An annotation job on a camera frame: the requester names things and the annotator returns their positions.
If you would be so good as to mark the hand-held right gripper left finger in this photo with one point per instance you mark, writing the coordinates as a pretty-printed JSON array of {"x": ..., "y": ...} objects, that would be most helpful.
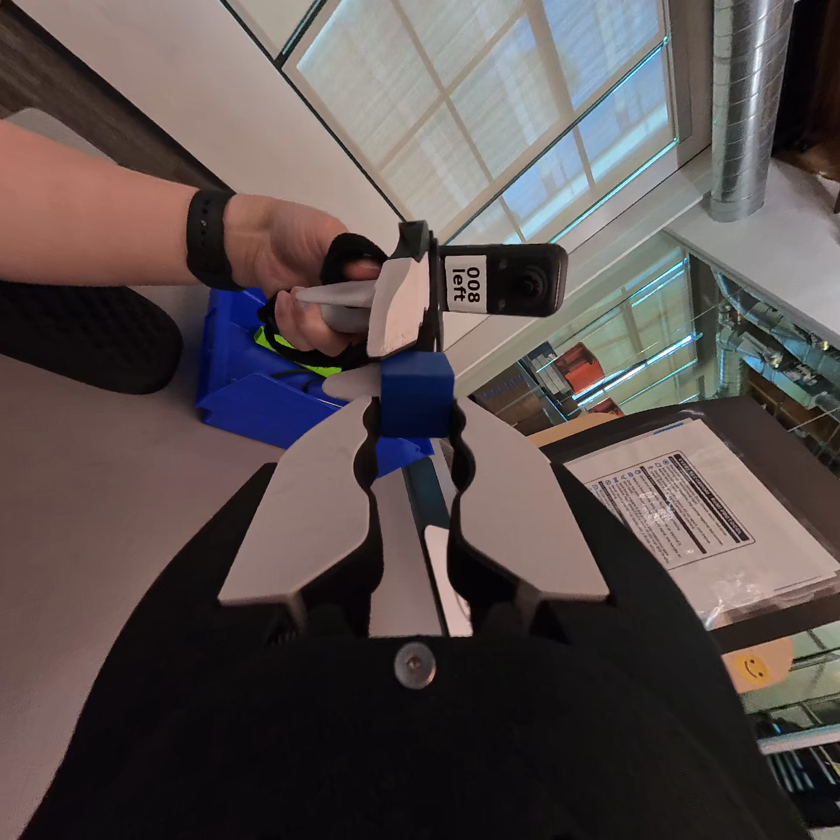
[{"x": 308, "y": 512}]

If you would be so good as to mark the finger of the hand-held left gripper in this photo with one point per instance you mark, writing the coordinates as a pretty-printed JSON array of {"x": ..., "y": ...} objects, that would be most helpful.
[
  {"x": 400, "y": 308},
  {"x": 354, "y": 384}
]

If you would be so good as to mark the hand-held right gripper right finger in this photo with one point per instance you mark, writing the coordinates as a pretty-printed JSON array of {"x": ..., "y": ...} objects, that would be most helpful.
[{"x": 525, "y": 518}]

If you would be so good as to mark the blue cube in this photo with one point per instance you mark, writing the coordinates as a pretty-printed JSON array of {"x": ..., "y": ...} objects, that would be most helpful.
[{"x": 417, "y": 394}]

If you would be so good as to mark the blue plastic bin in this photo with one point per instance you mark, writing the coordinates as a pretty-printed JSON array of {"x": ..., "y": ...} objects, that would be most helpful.
[{"x": 249, "y": 394}]

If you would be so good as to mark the person's left forearm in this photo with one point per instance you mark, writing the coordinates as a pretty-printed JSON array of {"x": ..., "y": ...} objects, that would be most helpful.
[{"x": 85, "y": 210}]

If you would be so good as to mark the person's left hand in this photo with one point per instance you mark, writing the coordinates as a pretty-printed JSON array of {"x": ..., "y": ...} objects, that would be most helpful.
[{"x": 275, "y": 249}]

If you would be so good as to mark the lime green segmented bar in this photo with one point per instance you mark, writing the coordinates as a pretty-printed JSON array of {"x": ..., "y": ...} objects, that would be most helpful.
[{"x": 272, "y": 340}]

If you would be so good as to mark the orange box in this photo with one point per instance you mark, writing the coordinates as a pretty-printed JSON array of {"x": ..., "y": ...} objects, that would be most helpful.
[{"x": 581, "y": 367}]

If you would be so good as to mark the laminated instruction sheet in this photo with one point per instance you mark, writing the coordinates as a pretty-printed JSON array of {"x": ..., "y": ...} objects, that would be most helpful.
[{"x": 689, "y": 499}]

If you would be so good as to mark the white-framed glass window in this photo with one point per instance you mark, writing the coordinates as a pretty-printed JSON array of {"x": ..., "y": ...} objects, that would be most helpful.
[{"x": 459, "y": 98}]

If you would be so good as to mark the black wristband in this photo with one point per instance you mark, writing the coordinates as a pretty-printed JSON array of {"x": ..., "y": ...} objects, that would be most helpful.
[{"x": 207, "y": 236}]

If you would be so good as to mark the yellow smiley sticker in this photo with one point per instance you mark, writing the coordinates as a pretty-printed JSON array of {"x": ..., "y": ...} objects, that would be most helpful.
[{"x": 753, "y": 669}]

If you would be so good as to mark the silver round air duct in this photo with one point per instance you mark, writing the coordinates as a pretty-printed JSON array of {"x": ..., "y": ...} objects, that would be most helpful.
[{"x": 748, "y": 98}]

